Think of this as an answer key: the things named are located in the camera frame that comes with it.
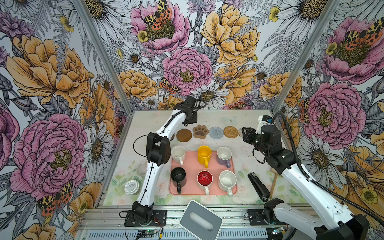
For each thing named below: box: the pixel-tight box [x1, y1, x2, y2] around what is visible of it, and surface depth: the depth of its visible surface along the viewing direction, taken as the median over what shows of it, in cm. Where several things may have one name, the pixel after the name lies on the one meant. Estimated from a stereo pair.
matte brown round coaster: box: [176, 129, 192, 143], surface depth 110 cm
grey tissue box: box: [179, 200, 223, 240], surface depth 71 cm
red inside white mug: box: [197, 170, 214, 196], surface depth 83 cm
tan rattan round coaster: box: [223, 126, 239, 139], surface depth 111 cm
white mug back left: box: [171, 145, 186, 166], surface depth 89 cm
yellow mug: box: [197, 145, 212, 169], surface depth 90 cm
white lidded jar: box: [124, 179, 140, 195], surface depth 79 cm
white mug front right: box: [218, 170, 237, 197], surface depth 81 cm
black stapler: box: [247, 172, 271, 202], surface depth 83 cm
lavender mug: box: [216, 146, 232, 169], surface depth 91 cm
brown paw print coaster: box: [192, 124, 210, 139], surface depth 111 cm
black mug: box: [170, 167, 187, 194], surface depth 81 cm
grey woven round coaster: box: [209, 126, 224, 140], surface depth 111 cm
